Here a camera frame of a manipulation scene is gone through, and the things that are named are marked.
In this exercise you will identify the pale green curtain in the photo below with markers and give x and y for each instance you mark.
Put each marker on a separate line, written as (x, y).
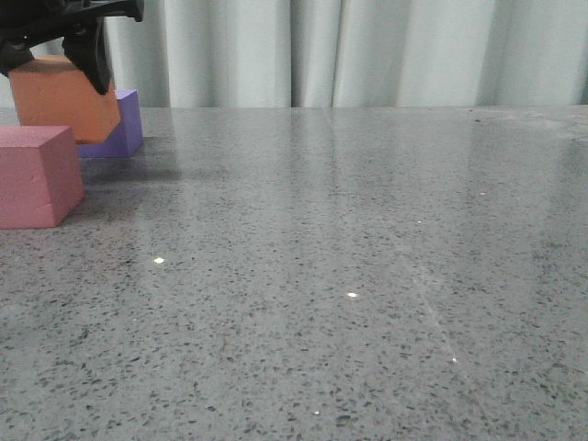
(352, 53)

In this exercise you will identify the purple foam cube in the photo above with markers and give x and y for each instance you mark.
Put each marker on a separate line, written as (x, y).
(126, 138)

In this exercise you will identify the pink foam cube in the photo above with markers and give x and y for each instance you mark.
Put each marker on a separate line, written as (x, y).
(41, 180)

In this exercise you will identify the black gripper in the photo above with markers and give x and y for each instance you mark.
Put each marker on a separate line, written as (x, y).
(80, 23)

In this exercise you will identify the orange foam cube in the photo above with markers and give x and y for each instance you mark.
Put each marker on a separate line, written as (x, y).
(51, 91)

